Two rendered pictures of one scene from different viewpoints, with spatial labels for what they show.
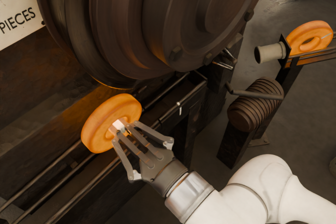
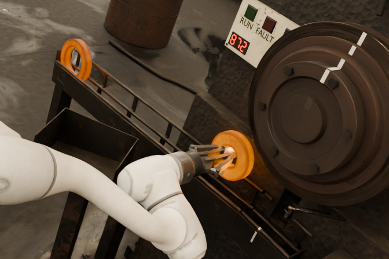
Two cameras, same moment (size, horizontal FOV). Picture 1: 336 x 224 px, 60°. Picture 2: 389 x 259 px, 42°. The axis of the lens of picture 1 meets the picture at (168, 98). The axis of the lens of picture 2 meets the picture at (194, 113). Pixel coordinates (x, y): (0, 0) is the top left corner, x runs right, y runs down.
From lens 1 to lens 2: 1.19 m
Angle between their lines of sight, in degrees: 64
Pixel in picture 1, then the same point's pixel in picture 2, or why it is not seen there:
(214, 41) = (287, 151)
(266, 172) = (190, 211)
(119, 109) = (239, 142)
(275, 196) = (171, 206)
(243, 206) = (167, 177)
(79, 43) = (259, 70)
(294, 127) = not seen: outside the picture
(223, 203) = (171, 166)
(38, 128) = (225, 117)
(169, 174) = (193, 153)
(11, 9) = not seen: hidden behind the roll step
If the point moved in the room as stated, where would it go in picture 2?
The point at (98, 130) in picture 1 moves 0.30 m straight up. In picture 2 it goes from (223, 134) to (263, 47)
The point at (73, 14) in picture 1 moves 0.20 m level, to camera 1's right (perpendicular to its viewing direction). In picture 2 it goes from (267, 56) to (273, 87)
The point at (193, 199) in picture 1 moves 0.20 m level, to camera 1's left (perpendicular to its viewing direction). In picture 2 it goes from (175, 155) to (180, 119)
